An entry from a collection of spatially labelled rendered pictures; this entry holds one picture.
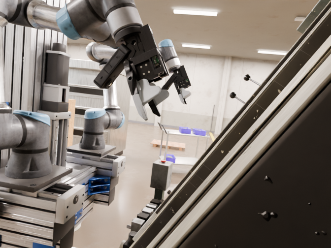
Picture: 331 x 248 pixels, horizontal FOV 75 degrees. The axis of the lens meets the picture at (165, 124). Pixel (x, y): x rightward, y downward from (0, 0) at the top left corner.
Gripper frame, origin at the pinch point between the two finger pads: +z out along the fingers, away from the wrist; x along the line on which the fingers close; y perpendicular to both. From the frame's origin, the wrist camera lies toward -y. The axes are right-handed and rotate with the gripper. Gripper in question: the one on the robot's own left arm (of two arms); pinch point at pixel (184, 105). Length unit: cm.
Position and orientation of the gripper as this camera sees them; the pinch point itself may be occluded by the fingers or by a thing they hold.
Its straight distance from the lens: 116.9
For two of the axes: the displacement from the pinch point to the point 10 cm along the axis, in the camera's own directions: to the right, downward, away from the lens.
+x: 1.7, -0.9, 9.8
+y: 9.2, -3.5, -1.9
